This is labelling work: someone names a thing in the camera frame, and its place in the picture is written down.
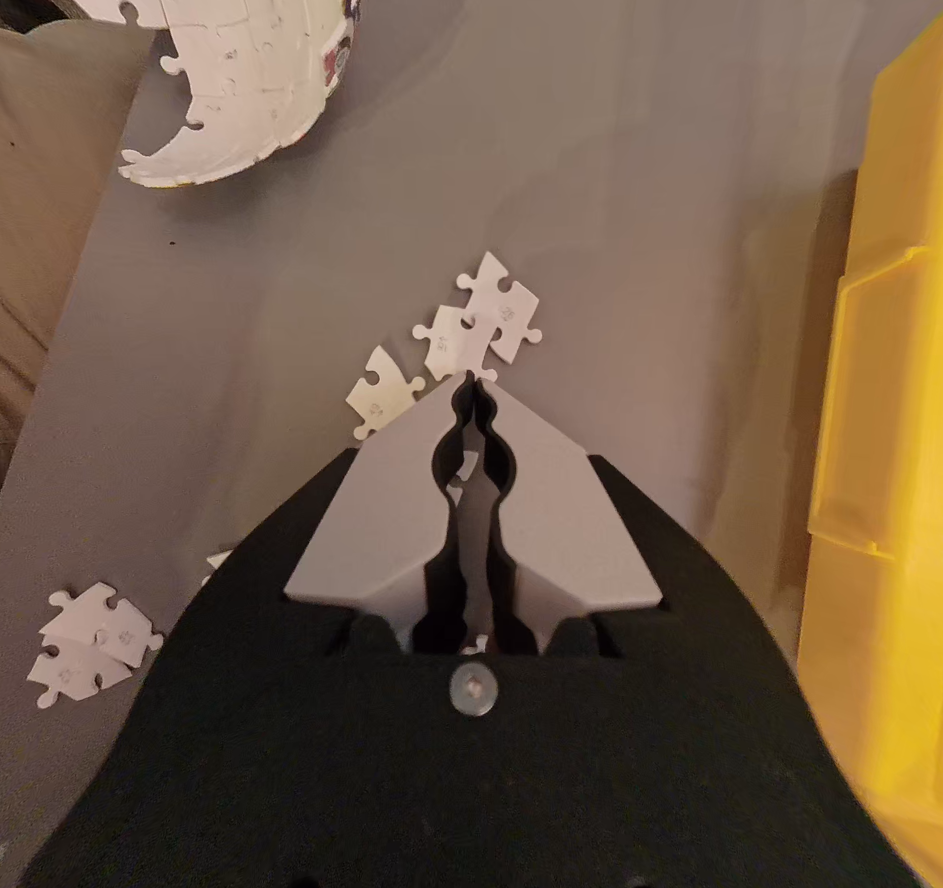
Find single white puzzle piece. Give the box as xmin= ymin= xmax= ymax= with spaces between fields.
xmin=413 ymin=305 xmax=499 ymax=383

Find yellow plastic bin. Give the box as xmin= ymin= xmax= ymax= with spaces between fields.
xmin=796 ymin=15 xmax=943 ymax=882

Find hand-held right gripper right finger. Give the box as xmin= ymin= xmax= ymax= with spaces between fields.
xmin=475 ymin=378 xmax=664 ymax=657

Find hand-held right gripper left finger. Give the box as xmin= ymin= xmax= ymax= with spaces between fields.
xmin=283 ymin=371 xmax=474 ymax=657

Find puzzle pieces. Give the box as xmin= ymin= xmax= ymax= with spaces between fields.
xmin=28 ymin=250 xmax=544 ymax=710

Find person's beige trousers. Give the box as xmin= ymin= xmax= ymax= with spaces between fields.
xmin=0 ymin=19 xmax=159 ymax=487

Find partly built puzzle ball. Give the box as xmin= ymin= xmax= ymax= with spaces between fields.
xmin=15 ymin=0 xmax=365 ymax=189

